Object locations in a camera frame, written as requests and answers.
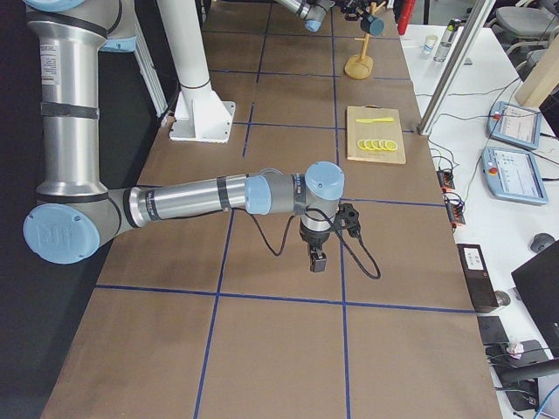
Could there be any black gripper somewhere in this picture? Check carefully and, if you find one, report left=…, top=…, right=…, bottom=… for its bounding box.
left=299, top=221, right=331, bottom=272
left=341, top=0, right=367, bottom=20

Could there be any teal ribbed mug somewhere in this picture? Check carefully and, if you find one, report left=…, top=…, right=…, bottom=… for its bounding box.
left=360, top=13, right=385, bottom=37

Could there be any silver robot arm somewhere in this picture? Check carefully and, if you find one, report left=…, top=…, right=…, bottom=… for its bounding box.
left=276, top=0, right=369, bottom=32
left=23, top=1, right=344, bottom=272

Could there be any wooden cup rack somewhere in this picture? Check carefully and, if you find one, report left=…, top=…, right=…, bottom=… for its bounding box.
left=344, top=1, right=386, bottom=79

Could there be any white paper cup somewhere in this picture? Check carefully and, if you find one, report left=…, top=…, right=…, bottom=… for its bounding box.
left=422, top=34, right=438, bottom=56

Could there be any clear water bottle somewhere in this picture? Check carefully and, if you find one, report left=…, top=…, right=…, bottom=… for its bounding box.
left=433, top=18, right=461, bottom=62

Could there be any yellow plastic knife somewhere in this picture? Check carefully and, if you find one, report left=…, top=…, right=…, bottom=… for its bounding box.
left=355, top=117, right=394, bottom=124

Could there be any bamboo cutting board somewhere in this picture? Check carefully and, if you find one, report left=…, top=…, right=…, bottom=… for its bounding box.
left=346, top=106, right=406, bottom=165

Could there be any orange black usb hub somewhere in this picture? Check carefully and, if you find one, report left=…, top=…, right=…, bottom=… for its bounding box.
left=436, top=168, right=466, bottom=230

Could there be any black box with label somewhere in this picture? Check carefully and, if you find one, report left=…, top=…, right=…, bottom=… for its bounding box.
left=457, top=244, right=499, bottom=313

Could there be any upper teach pendant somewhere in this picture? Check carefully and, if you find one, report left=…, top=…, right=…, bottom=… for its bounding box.
left=487, top=101, right=542, bottom=150

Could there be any teach pendant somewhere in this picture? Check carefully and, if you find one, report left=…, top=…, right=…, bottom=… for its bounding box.
left=481, top=147, right=549, bottom=205
left=487, top=101, right=542, bottom=150

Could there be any lower teach pendant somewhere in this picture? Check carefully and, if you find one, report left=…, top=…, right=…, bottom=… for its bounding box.
left=481, top=147, right=549, bottom=205

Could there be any black laptop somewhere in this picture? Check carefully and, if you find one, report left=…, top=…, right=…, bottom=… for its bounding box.
left=512, top=245, right=558, bottom=357

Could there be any black computer mouse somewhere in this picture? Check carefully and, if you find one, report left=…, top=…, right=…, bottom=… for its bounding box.
left=529, top=232, right=556, bottom=253

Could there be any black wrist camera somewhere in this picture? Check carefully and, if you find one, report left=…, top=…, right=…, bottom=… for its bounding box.
left=336, top=203, right=361, bottom=238

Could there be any aluminium frame post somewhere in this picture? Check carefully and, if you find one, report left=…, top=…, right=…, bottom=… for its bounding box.
left=418, top=0, right=495, bottom=135

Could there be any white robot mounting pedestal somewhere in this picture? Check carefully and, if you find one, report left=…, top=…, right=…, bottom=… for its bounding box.
left=157, top=0, right=236, bottom=143

